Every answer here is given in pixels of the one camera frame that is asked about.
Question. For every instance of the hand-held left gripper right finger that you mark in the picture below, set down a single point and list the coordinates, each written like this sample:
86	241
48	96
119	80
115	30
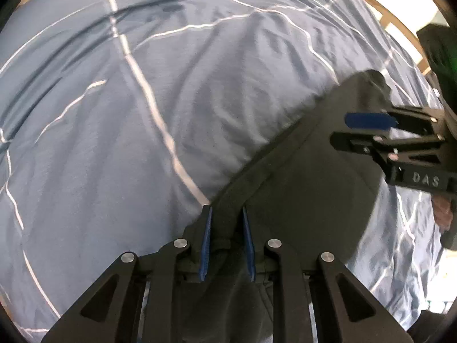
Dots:
249	248

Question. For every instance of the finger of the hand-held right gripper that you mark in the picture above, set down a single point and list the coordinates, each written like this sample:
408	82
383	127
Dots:
357	142
367	120

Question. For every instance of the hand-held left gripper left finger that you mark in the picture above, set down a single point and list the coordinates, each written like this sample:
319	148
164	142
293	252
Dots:
205	243

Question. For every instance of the black pants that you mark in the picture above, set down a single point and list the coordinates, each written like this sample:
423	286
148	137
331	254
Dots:
314	193

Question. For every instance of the person's right hand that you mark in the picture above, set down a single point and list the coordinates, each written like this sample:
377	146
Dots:
442	216

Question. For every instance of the blue bedspread with white lines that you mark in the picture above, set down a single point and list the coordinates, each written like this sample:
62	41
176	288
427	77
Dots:
107	132

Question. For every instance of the wooden bed frame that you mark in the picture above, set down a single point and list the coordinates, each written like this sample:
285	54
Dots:
396	21

